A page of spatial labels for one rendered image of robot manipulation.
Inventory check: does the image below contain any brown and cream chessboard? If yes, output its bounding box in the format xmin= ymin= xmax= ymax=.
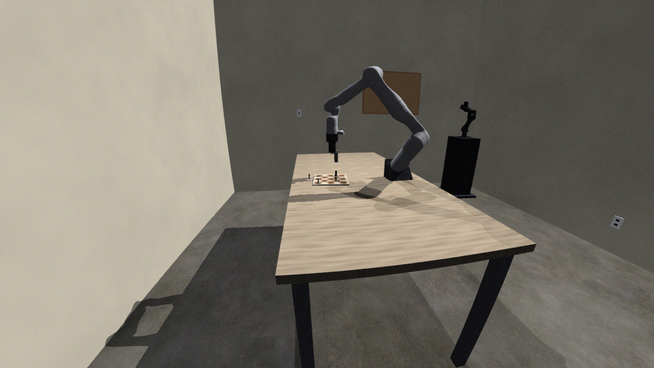
xmin=313 ymin=174 xmax=349 ymax=186

